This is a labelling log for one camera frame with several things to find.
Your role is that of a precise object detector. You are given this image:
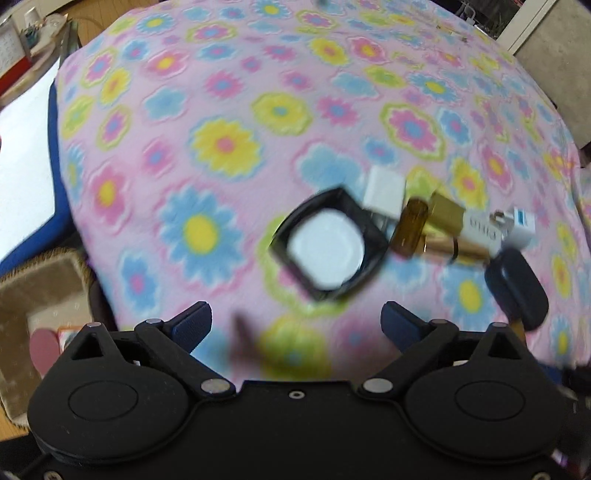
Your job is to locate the gold lipstick tube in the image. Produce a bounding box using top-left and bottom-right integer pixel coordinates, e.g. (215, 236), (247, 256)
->
(422, 234), (491, 267)

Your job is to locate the white charger plug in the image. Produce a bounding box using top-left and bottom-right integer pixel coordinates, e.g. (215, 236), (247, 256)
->
(362, 167), (407, 217)

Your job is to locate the pink floral blanket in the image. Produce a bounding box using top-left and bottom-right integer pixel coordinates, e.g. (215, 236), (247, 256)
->
(48, 0), (585, 393)

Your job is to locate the white tube with gold cap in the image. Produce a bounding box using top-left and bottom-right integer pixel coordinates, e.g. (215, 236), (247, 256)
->
(427, 191), (509, 252)

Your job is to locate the dark blue checked case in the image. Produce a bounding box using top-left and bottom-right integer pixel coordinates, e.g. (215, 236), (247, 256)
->
(485, 249), (550, 330)

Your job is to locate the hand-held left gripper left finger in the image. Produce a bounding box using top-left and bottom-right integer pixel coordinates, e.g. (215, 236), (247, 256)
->
(61, 301), (234, 401)

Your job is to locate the white cabinet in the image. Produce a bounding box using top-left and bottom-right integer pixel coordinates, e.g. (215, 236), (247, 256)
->
(496, 0), (591, 70)

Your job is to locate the black square compact case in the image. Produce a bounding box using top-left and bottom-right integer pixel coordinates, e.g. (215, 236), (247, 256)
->
(270, 185), (389, 303)

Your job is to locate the white plug with blue stripe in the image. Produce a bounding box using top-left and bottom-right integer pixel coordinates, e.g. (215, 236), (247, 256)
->
(494, 208), (537, 251)

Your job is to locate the woven basket with cloth lining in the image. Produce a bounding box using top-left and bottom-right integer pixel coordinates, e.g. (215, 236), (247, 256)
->
(0, 247), (100, 421)

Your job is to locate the red and white box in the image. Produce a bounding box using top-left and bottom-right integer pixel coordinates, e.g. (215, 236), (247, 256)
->
(0, 23), (33, 93)

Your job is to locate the printed photo card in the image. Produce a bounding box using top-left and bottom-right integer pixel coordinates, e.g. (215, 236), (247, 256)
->
(58, 325), (87, 354)

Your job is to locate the pink round disc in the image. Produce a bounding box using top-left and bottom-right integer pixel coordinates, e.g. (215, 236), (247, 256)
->
(28, 327), (61, 372)

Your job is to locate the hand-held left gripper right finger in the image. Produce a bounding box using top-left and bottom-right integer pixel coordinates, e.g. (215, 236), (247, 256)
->
(358, 301), (532, 401)

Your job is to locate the white table with blue edge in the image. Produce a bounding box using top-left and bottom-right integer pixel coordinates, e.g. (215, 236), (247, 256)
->
(0, 80), (81, 274)

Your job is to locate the amber glass bottle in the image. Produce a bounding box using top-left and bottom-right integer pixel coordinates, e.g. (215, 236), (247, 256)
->
(392, 198), (432, 257)

